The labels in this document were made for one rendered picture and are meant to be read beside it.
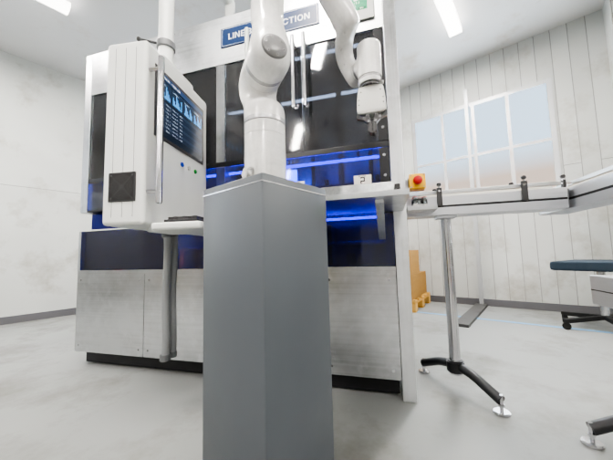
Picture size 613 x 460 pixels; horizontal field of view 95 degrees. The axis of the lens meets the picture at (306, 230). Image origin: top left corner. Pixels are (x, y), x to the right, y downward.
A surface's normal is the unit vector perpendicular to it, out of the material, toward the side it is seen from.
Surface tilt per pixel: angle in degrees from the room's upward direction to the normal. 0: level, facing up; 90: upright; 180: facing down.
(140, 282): 90
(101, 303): 90
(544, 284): 90
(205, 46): 90
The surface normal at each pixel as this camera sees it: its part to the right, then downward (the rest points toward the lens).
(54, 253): 0.77, -0.07
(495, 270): -0.64, -0.05
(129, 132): -0.14, -0.08
